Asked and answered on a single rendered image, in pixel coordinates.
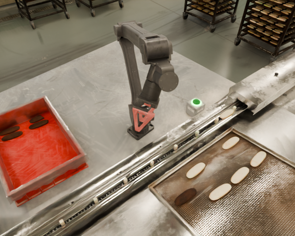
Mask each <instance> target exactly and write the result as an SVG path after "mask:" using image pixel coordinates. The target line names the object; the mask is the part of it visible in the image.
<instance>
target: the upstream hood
mask: <svg viewBox="0 0 295 236"><path fill-rule="evenodd" d="M294 85H295V49H293V50H292V51H290V52H288V53H287V54H285V55H283V56H282V57H280V58H278V59H277V60H275V61H273V62H272V63H270V64H268V65H267V66H265V67H263V68H261V69H260V70H258V71H257V72H255V73H253V74H252V75H250V76H248V77H247V78H245V79H243V80H242V81H240V82H238V83H237V84H235V85H233V86H232V87H230V88H229V93H228V96H229V97H231V98H233V99H234V100H237V99H238V100H240V101H241V102H243V103H245V104H246V105H248V107H247V108H248V109H249V110H251V111H252V112H253V113H254V114H255V113H257V112H258V111H260V110H261V109H262V108H264V107H265V106H267V105H268V104H269V103H271V102H272V101H274V100H275V99H276V98H278V97H279V96H281V95H282V94H284V93H285V92H286V91H288V90H289V89H291V88H292V87H293V86H294ZM254 114H253V115H254Z"/></svg>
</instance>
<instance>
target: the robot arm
mask: <svg viewBox="0 0 295 236"><path fill-rule="evenodd" d="M113 27H114V33H115V35H116V36H117V41H119V44H120V46H121V48H122V51H123V55H124V60H125V66H126V71H127V76H128V80H129V85H130V90H131V96H132V102H131V104H129V105H128V107H129V114H130V119H131V123H132V126H130V127H129V128H127V132H128V133H129V134H130V135H131V136H133V137H134V138H135V139H136V140H140V139H141V138H142V137H144V136H145V135H147V134H148V133H149V132H151V131H152V130H154V125H153V124H151V121H154V116H155V113H154V110H155V109H157V107H158V104H159V101H160V98H159V96H160V93H161V90H163V91H165V92H171V91H173V90H174V89H175V88H176V87H177V86H178V82H179V79H178V76H177V74H176V73H175V72H174V67H173V65H172V64H170V60H171V54H173V49H172V42H171V41H170V40H168V39H167V37H165V36H164V35H158V34H154V33H150V32H148V31H147V30H145V29H143V27H142V23H141V22H136V21H135V20H132V21H125V22H118V23H117V25H114V26H113ZM134 45H135V46H136V47H138V48H139V49H140V53H141V55H142V63H144V64H145V65H150V68H149V71H148V74H147V77H146V81H145V83H144V86H143V89H142V88H141V83H140V77H139V71H138V67H137V62H136V57H135V52H134ZM143 105H146V106H143Z"/></svg>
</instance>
